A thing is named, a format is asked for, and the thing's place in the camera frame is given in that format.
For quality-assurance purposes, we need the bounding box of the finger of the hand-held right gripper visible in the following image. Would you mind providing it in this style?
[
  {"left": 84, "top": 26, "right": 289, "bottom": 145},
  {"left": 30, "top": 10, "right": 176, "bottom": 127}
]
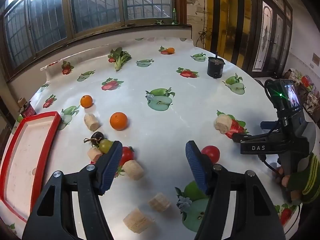
[{"left": 231, "top": 132, "right": 270, "bottom": 143}]

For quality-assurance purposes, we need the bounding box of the hanging wall cable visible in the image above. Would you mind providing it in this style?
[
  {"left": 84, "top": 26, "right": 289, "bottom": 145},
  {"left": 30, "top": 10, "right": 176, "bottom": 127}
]
[{"left": 196, "top": 0, "right": 213, "bottom": 49}]

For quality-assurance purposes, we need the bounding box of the printed cushion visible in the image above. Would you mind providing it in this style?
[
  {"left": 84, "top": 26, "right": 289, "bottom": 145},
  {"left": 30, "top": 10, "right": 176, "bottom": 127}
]
[{"left": 282, "top": 67, "right": 320, "bottom": 123}]

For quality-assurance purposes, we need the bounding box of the green grape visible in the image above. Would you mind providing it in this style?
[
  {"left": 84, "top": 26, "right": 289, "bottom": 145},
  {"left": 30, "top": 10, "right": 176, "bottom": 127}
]
[{"left": 99, "top": 139, "right": 114, "bottom": 154}]

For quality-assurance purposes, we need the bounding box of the red rimmed white tray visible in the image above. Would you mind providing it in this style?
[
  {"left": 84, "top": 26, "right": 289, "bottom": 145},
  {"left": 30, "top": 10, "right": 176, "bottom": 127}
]
[{"left": 0, "top": 111, "right": 62, "bottom": 223}]

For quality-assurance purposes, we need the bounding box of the gold curtain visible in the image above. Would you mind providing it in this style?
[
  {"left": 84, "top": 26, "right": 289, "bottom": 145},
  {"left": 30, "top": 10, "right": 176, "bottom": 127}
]
[{"left": 206, "top": 0, "right": 258, "bottom": 70}]

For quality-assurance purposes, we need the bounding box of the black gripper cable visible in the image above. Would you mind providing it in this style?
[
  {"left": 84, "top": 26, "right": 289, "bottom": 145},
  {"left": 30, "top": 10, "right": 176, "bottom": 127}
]
[{"left": 259, "top": 154, "right": 279, "bottom": 177}]

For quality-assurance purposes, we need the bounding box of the beige bread chunk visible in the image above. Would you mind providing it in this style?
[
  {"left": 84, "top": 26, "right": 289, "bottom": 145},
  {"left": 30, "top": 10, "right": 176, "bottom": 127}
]
[
  {"left": 124, "top": 160, "right": 145, "bottom": 181},
  {"left": 122, "top": 207, "right": 155, "bottom": 233}
]

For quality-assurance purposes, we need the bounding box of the fruit print tablecloth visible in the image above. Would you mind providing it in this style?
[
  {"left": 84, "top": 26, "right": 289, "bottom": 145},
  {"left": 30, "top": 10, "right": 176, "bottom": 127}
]
[{"left": 0, "top": 36, "right": 300, "bottom": 240}]

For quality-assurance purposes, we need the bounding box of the black cylindrical device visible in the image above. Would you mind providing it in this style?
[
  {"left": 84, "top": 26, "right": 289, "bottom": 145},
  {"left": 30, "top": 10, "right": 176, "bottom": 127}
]
[{"left": 207, "top": 51, "right": 225, "bottom": 79}]

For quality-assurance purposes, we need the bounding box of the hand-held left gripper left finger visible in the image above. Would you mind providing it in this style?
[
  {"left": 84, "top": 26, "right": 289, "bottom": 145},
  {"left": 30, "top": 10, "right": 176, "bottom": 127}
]
[{"left": 22, "top": 141, "right": 123, "bottom": 240}]

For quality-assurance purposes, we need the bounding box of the red tomato with stem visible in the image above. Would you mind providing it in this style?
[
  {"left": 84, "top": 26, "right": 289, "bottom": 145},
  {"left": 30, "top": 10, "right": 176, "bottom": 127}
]
[{"left": 119, "top": 146, "right": 135, "bottom": 166}]

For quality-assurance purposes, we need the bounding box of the orange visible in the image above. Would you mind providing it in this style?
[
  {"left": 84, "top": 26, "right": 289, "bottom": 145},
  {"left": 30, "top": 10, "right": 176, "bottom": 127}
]
[
  {"left": 110, "top": 112, "right": 128, "bottom": 131},
  {"left": 80, "top": 95, "right": 94, "bottom": 108}
]

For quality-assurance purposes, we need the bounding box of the beige bread chunk near tomato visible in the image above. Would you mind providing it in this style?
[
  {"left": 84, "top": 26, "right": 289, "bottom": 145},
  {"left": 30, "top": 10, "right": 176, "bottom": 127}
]
[{"left": 124, "top": 160, "right": 145, "bottom": 181}]

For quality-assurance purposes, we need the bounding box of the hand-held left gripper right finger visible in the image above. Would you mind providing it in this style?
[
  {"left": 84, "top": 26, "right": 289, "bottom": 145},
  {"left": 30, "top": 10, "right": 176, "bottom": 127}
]
[{"left": 185, "top": 140, "right": 287, "bottom": 240}]

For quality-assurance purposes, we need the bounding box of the green leafy vegetable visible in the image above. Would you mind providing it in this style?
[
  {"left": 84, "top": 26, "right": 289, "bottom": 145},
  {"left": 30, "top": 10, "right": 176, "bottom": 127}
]
[{"left": 108, "top": 47, "right": 132, "bottom": 72}]

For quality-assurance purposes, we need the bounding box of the barred window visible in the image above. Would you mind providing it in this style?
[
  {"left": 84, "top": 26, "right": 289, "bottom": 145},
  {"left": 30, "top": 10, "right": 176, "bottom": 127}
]
[{"left": 0, "top": 0, "right": 180, "bottom": 80}]

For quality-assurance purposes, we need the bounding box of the beige bread chunk bottom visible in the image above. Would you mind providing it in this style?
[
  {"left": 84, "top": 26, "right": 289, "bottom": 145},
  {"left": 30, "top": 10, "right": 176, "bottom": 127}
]
[{"left": 122, "top": 207, "right": 155, "bottom": 233}]

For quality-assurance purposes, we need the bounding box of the glass panel door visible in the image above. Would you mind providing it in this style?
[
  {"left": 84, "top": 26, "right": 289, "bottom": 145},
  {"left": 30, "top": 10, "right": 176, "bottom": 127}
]
[{"left": 251, "top": 0, "right": 293, "bottom": 78}]

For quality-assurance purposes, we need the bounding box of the person's right hand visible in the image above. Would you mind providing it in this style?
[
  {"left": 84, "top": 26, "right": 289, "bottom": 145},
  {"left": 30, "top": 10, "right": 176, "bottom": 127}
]
[{"left": 272, "top": 152, "right": 320, "bottom": 204}]

